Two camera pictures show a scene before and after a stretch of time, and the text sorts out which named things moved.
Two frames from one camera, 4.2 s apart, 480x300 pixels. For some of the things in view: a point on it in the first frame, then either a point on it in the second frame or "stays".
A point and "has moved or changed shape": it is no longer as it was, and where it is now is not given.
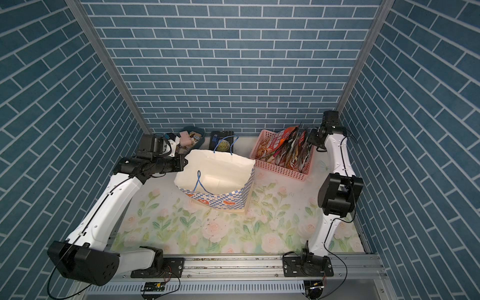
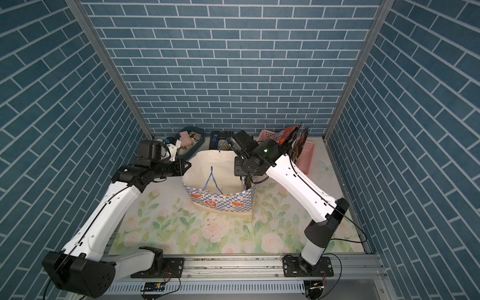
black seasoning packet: x=307 y=154 -> x=298 y=144
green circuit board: x=152 y=286 stays
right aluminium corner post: x=384 y=10 stays
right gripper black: x=312 y=134 -> x=237 y=169
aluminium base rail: x=254 y=277 stays
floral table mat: x=281 y=217 stays
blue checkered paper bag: x=217 y=180 has moved or changed shape
